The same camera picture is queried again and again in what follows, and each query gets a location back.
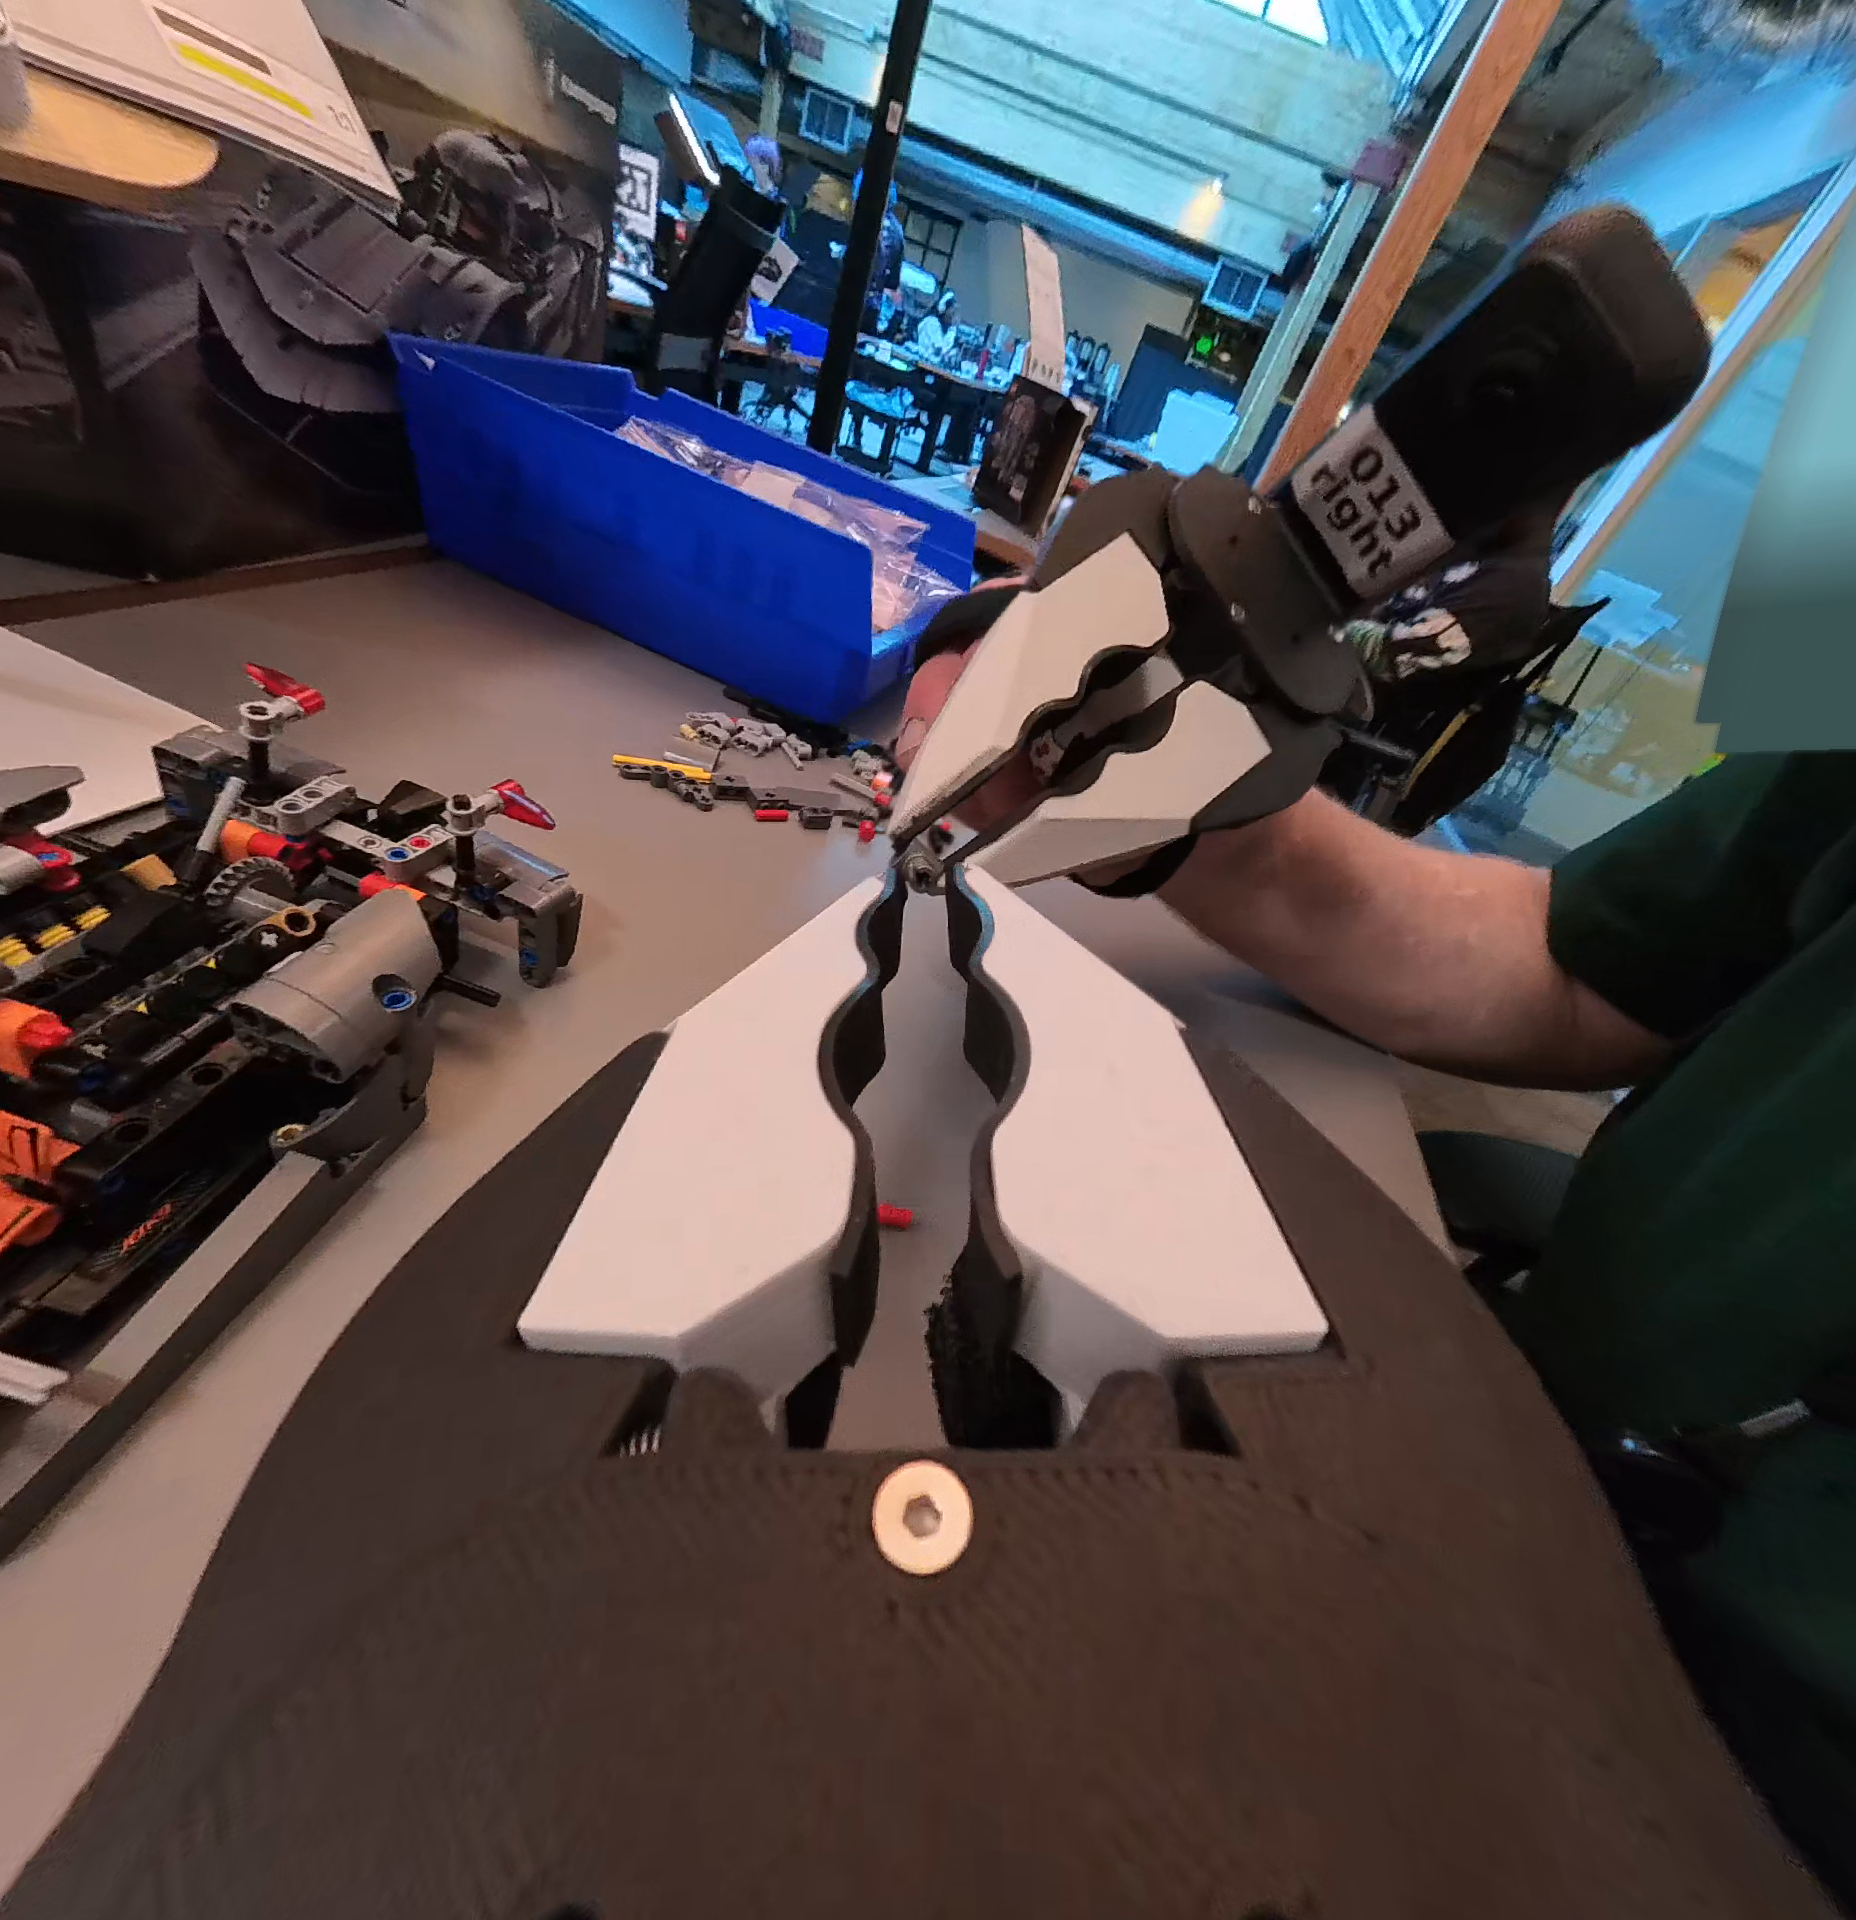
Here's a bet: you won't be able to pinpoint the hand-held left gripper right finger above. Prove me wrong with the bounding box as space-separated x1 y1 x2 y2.
944 871 1333 1431

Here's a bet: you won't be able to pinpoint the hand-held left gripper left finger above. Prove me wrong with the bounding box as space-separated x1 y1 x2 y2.
518 871 908 1445

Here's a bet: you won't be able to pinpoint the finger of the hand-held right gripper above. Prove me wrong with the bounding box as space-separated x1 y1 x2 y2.
941 661 1277 888
882 532 1175 849

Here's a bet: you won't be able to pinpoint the pile of lego pieces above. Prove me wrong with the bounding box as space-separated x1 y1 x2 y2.
614 705 960 841

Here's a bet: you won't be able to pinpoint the partly built lego car model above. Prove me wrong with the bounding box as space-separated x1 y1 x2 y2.
0 661 585 1582

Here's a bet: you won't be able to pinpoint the person's right forearm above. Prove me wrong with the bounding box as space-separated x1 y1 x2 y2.
1160 784 1671 1093

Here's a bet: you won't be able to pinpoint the dark printed lego box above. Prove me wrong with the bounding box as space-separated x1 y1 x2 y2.
0 0 620 579

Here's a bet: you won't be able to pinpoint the person's right hand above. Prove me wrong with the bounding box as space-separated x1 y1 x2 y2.
896 582 1025 803

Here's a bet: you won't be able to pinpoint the dark cardboard box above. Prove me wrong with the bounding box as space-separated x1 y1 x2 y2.
971 374 1099 531

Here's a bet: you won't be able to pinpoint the wooden beam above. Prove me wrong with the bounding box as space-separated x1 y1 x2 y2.
1249 0 1567 490

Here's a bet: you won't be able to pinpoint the clear plastic bags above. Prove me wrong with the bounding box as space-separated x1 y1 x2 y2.
614 412 966 661

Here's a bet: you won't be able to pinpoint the blue plastic bin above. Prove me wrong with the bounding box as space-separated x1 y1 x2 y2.
387 334 980 729

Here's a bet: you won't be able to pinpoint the black pole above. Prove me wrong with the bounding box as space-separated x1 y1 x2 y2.
803 0 934 455

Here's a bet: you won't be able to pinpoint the person's torso green shirt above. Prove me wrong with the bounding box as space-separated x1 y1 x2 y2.
1470 751 1856 1920

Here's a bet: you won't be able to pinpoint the white instruction booklet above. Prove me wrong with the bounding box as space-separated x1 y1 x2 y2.
0 0 406 202

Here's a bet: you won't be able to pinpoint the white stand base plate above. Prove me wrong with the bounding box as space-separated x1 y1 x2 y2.
0 611 195 829

